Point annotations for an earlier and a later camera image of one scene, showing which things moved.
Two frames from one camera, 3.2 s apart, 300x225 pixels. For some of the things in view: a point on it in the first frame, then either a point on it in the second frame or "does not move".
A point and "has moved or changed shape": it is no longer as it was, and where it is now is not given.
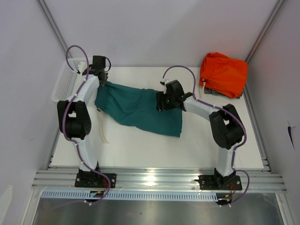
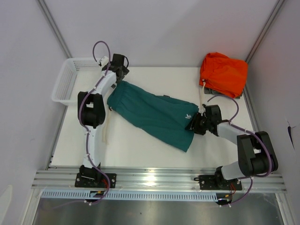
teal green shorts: (138, 108) has moved or changed shape
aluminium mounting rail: (65, 181) does not move
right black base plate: (211, 182) does not move
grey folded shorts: (209, 91) does not move
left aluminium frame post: (54, 26) does not move
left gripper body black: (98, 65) to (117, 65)
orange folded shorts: (224, 75) does not move
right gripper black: (160, 97) to (193, 125)
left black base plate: (94, 180) does not move
